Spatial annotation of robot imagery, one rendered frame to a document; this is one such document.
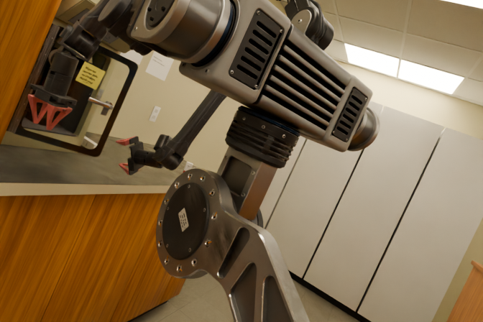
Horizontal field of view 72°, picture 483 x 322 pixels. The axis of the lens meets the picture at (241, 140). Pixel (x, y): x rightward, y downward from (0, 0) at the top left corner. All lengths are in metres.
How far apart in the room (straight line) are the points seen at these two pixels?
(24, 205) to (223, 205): 0.76
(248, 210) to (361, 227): 3.25
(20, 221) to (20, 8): 0.66
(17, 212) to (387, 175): 3.34
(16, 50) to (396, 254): 3.56
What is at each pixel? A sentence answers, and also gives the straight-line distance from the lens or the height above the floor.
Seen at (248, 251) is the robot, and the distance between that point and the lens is 0.51.
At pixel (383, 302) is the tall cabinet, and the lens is 3.99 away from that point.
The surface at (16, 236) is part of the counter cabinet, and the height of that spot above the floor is 0.75.
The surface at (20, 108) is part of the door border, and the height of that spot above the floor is 1.08.
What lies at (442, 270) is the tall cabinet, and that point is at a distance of 3.94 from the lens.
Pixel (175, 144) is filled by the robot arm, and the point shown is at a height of 1.18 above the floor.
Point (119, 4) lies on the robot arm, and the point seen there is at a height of 1.44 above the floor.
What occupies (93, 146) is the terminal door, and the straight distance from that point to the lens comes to 1.39.
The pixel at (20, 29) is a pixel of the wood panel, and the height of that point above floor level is 1.32.
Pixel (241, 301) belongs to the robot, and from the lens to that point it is 0.52.
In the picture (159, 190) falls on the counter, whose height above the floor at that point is 0.92.
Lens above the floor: 1.33
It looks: 2 degrees down
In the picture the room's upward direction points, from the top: 24 degrees clockwise
